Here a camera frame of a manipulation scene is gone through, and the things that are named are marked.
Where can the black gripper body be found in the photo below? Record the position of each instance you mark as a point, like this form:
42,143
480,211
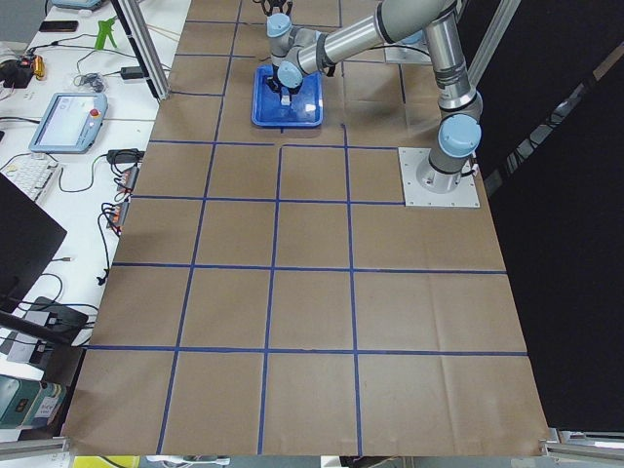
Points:
287,91

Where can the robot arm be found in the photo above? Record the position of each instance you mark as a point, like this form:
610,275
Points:
297,52

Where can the blue plastic tray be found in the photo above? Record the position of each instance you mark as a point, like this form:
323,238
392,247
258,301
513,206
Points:
271,110

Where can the black power adapter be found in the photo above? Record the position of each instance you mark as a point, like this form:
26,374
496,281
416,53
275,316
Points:
131,73

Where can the teach pendant tablet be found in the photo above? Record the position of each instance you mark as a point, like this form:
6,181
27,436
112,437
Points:
70,124

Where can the brown paper table cover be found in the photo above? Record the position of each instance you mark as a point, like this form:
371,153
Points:
273,294

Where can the white keyboard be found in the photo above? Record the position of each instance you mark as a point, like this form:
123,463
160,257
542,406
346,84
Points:
33,175

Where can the black monitor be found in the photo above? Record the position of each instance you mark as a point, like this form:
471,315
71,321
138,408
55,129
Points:
29,240

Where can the aluminium frame post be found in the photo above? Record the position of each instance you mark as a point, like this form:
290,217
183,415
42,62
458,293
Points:
129,14

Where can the green handled reacher grabber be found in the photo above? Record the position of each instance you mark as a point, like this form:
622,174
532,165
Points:
105,34

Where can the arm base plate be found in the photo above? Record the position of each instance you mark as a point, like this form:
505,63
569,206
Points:
424,187

